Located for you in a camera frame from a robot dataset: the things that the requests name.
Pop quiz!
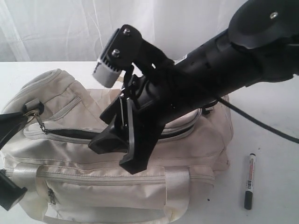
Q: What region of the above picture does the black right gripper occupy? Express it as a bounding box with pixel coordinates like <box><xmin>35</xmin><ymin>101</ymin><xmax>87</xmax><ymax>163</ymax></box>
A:
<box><xmin>88</xmin><ymin>57</ymin><xmax>220</xmax><ymax>175</ymax></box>

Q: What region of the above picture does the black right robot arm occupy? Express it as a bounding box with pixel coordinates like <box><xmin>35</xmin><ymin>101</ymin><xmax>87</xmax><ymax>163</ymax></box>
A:
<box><xmin>89</xmin><ymin>0</ymin><xmax>299</xmax><ymax>174</ymax></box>

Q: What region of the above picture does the black marker pen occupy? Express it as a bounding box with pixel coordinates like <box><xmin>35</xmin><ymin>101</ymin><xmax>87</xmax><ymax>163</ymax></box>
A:
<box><xmin>244</xmin><ymin>153</ymin><xmax>256</xmax><ymax>210</ymax></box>

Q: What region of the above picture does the cream fabric duffel bag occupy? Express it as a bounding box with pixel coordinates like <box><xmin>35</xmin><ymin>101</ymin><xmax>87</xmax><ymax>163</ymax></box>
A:
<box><xmin>1</xmin><ymin>69</ymin><xmax>233</xmax><ymax>224</ymax></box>

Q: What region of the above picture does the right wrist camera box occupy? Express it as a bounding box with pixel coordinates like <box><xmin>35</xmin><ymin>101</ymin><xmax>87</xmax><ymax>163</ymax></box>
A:
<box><xmin>93</xmin><ymin>24</ymin><xmax>174</xmax><ymax>88</ymax></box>

